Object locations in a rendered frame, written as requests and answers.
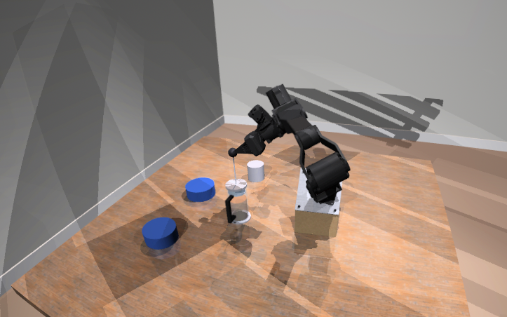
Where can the grey cylinder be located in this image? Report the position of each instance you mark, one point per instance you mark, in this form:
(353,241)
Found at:
(255,171)

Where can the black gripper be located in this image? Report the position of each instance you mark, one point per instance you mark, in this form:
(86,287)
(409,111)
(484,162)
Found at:
(254,141)

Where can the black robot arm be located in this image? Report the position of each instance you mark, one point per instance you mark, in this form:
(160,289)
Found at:
(323,176)

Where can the glass french press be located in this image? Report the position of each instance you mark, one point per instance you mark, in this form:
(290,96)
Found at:
(236,202)

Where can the blue cylinder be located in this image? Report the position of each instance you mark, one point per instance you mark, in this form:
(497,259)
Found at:
(160,233)
(200,189)

